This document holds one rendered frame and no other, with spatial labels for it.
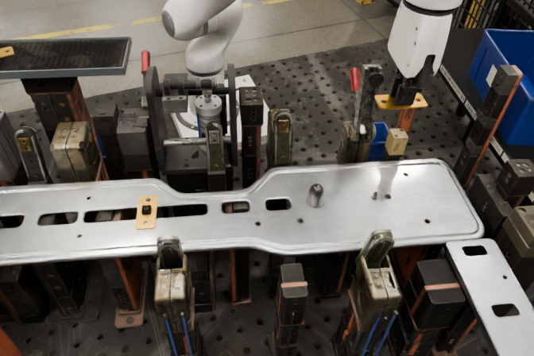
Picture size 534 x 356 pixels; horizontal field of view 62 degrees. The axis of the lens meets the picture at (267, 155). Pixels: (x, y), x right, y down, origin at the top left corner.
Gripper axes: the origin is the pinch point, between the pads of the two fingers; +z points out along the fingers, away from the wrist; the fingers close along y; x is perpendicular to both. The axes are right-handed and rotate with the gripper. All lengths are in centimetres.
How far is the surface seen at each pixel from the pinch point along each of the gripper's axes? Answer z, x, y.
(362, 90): 10.6, -1.1, -14.6
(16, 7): 128, -190, -308
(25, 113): 58, -99, -74
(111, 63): 12, -54, -30
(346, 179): 27.4, -4.1, -5.7
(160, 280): 23, -42, 18
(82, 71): 12, -59, -27
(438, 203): 27.4, 13.5, 2.6
